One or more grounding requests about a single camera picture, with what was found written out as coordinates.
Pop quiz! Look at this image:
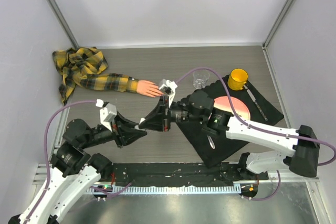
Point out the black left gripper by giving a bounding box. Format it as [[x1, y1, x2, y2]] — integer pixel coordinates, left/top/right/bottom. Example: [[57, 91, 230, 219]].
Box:
[[81, 110, 148, 148]]

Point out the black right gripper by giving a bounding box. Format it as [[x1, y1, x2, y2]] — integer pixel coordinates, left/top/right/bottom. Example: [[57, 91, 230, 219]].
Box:
[[139, 96, 205, 133]]

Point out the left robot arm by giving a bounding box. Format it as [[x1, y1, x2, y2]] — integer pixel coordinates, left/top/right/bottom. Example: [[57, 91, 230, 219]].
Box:
[[9, 104, 147, 223]]

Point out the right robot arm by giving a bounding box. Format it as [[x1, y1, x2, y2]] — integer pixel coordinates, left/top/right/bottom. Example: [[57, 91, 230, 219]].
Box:
[[139, 91, 320, 179]]

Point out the mannequin hand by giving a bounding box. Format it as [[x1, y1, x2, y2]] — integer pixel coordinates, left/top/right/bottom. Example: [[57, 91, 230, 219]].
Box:
[[136, 80, 163, 98]]

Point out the silver fork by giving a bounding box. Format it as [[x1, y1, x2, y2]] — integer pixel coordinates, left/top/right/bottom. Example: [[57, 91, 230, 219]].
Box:
[[207, 135, 215, 149]]

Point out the black scalloped placemat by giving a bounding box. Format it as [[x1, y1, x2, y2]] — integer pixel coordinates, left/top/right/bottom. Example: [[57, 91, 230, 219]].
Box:
[[177, 82, 286, 168]]

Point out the clear plastic cup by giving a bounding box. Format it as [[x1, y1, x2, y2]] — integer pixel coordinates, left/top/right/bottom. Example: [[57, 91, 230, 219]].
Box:
[[193, 68, 210, 89]]

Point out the pink cream plate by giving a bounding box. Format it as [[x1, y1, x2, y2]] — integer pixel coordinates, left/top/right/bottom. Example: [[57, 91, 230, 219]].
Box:
[[214, 96, 250, 120]]

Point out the yellow plaid shirt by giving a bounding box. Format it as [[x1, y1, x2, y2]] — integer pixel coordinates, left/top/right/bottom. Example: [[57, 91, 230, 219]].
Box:
[[52, 47, 139, 105]]

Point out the yellow mug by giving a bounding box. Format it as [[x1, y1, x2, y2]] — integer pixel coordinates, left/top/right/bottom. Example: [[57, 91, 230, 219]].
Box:
[[227, 68, 248, 91]]

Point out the silver knife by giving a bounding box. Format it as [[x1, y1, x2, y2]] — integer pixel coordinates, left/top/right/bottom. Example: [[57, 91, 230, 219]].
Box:
[[244, 85, 268, 121]]

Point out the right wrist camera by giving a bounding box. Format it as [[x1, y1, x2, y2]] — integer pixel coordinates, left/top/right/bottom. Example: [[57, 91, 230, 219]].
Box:
[[158, 79, 177, 107]]

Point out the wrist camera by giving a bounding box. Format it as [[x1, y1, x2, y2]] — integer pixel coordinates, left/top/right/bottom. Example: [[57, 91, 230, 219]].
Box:
[[158, 79, 177, 107], [96, 99, 118, 132]]

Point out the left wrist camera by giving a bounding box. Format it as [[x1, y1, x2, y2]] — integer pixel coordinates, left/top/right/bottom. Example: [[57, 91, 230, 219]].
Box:
[[96, 99, 118, 132]]

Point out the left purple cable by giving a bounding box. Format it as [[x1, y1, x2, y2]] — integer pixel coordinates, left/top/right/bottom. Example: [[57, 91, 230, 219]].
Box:
[[25, 100, 98, 217]]

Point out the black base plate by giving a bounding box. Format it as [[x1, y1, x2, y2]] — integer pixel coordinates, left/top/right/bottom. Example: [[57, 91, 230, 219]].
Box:
[[113, 162, 269, 187]]

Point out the white cable duct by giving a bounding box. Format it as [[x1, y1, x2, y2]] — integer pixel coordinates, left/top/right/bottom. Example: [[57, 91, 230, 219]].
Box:
[[89, 185, 242, 195]]

